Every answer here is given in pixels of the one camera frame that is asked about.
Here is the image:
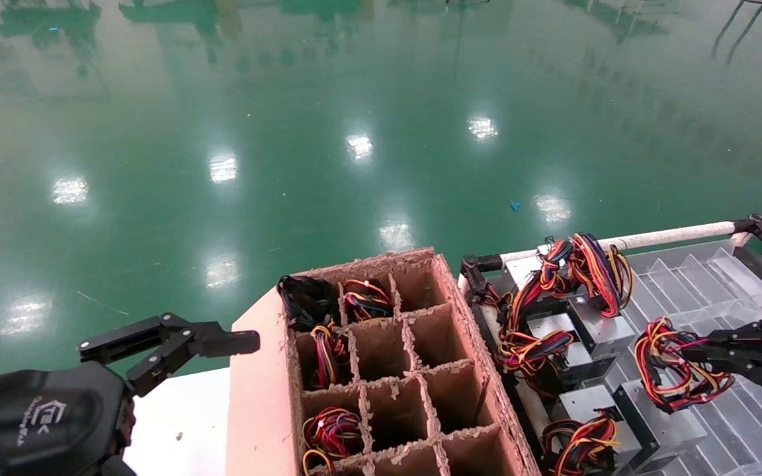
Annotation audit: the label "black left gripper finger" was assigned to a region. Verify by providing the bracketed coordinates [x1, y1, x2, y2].
[100, 455, 137, 476]
[79, 313, 261, 397]

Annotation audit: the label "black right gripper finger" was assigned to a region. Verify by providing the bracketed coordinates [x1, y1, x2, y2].
[682, 349, 762, 407]
[708, 306, 762, 352]

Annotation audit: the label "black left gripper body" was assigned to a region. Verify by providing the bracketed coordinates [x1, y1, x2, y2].
[0, 362, 136, 476]

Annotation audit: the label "silver power supply colourful wires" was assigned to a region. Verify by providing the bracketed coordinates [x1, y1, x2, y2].
[613, 317, 736, 473]
[497, 313, 620, 397]
[540, 385, 640, 476]
[540, 231, 636, 358]

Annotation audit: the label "clear plastic divider tray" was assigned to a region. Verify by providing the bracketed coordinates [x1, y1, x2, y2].
[603, 239, 762, 476]

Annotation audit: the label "brown cardboard divider box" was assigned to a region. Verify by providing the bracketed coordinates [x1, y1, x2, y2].
[228, 247, 542, 476]

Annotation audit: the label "small silver metal unit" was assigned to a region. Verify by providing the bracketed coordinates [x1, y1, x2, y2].
[505, 255, 547, 292]

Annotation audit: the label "black wire bundle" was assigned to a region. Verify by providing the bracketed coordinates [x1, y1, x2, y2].
[278, 275, 340, 333]

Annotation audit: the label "colourful wire bundle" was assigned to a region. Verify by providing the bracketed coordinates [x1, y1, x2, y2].
[308, 321, 350, 389]
[301, 406, 363, 476]
[343, 278, 395, 323]

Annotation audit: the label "white tube cart frame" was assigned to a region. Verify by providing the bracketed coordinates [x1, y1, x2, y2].
[458, 214, 762, 308]

